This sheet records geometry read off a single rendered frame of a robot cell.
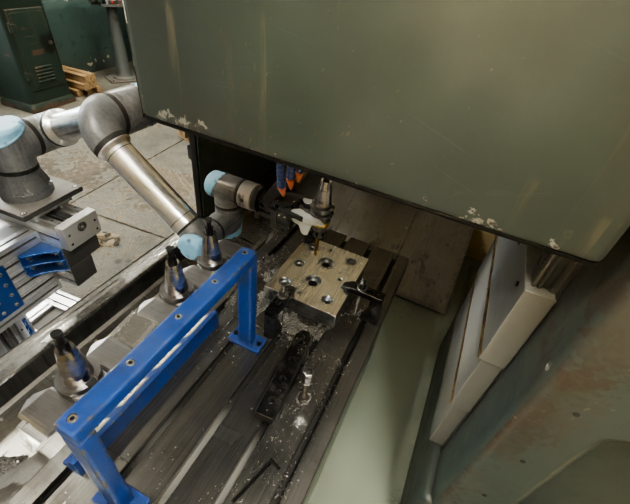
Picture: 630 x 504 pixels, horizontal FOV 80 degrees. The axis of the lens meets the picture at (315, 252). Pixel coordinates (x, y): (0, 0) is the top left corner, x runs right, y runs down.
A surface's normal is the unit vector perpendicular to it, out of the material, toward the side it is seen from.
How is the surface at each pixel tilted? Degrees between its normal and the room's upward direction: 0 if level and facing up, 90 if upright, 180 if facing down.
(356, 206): 26
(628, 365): 90
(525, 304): 90
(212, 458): 0
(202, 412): 0
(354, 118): 90
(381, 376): 0
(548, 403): 90
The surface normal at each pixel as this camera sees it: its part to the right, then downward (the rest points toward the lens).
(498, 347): -0.43, 0.54
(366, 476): 0.11, -0.77
